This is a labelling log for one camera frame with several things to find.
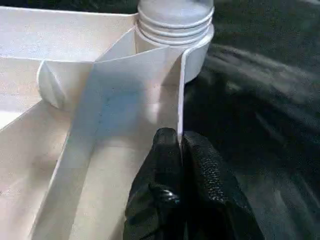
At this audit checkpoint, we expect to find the black work mat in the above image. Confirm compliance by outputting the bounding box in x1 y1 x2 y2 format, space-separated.
0 0 320 240

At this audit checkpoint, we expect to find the white plastic table leg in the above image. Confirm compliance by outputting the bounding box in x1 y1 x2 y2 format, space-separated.
136 0 216 47

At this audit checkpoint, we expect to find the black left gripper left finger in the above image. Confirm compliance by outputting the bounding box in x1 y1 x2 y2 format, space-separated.
122 127 184 240

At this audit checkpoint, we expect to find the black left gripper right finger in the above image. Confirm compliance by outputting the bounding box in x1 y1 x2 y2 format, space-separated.
181 130 266 240

